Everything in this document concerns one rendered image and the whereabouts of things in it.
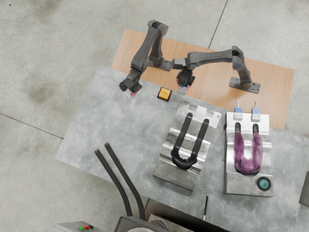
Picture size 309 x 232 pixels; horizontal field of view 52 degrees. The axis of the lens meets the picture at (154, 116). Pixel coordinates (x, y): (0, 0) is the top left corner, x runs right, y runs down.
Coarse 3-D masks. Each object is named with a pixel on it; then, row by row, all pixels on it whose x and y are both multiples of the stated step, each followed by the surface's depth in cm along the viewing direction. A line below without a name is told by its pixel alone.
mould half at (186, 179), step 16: (192, 112) 198; (176, 128) 197; (192, 128) 196; (208, 128) 195; (192, 144) 192; (208, 144) 193; (160, 160) 194; (160, 176) 191; (176, 176) 191; (192, 176) 190
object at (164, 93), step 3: (162, 90) 209; (165, 90) 209; (168, 90) 209; (162, 93) 208; (165, 93) 208; (168, 93) 208; (159, 96) 209; (162, 96) 208; (165, 96) 208; (168, 96) 210
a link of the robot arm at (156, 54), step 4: (156, 24) 182; (164, 24) 182; (156, 28) 182; (160, 32) 182; (160, 36) 185; (156, 40) 190; (160, 40) 190; (156, 44) 193; (160, 44) 195; (152, 48) 198; (156, 48) 196; (160, 48) 199; (152, 52) 201; (156, 52) 199; (160, 52) 202; (152, 56) 203; (156, 56) 201; (160, 56) 204; (152, 60) 206; (156, 60) 204
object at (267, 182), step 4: (256, 180) 182; (260, 180) 179; (264, 180) 179; (268, 180) 179; (256, 184) 180; (260, 184) 179; (268, 184) 179; (260, 188) 178; (264, 188) 178; (268, 188) 178
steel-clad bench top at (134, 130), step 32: (96, 96) 214; (96, 128) 208; (128, 128) 207; (160, 128) 206; (64, 160) 203; (96, 160) 202; (128, 160) 201; (288, 160) 196; (160, 192) 194; (192, 192) 193; (288, 192) 191; (224, 224) 187; (256, 224) 186; (288, 224) 186
